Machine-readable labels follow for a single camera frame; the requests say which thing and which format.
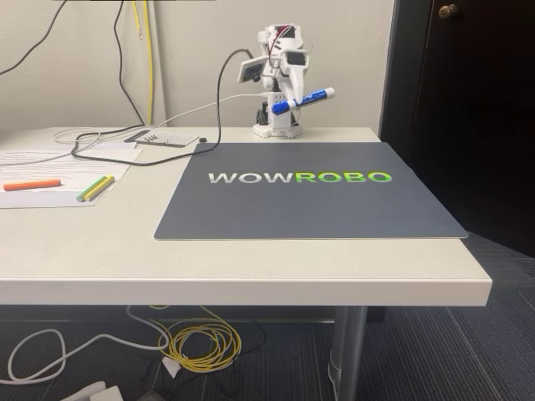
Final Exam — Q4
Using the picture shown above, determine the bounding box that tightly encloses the white gripper camera box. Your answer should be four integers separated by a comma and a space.
238, 56, 265, 84

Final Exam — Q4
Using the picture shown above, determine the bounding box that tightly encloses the dark grey WOWROBO mat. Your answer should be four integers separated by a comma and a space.
153, 140, 470, 241

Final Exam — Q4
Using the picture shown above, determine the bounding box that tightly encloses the yellow highlighter pen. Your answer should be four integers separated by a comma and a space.
82, 175, 116, 204

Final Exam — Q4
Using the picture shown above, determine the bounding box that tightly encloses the coiled yellow cable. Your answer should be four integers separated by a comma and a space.
148, 304, 243, 373

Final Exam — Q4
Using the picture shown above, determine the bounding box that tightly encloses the blue whiteboard marker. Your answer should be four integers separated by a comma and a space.
271, 86, 337, 116

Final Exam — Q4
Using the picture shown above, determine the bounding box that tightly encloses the white perforated board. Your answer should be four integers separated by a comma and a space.
125, 129, 201, 148

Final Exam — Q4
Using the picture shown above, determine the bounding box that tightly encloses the short yellow wire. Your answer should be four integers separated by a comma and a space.
132, 0, 144, 40

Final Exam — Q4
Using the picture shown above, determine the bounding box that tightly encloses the green highlighter pen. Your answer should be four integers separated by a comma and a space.
76, 175, 109, 203

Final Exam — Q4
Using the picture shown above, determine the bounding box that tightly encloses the grey metal table leg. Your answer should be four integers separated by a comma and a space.
327, 307, 369, 401

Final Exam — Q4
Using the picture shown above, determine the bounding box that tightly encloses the white printed paper sheet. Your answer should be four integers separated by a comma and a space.
0, 140, 145, 168
0, 160, 131, 209

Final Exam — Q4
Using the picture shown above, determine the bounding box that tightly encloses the grey cable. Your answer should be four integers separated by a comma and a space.
0, 0, 68, 77

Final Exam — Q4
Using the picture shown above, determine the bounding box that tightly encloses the black cable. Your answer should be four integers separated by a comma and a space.
70, 0, 255, 166

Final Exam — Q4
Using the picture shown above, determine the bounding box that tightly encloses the white power strip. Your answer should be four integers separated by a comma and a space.
73, 380, 125, 401

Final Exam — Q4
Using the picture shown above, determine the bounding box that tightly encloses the orange highlighter pen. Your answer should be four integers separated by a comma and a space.
3, 179, 63, 192

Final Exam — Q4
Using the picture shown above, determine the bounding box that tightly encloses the dark wooden door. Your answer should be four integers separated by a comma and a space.
378, 0, 535, 258

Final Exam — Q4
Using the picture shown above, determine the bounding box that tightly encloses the thin yellow cable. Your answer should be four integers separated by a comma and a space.
144, 0, 154, 126

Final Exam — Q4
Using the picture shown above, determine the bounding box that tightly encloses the thick white cable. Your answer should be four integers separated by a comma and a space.
0, 305, 171, 385

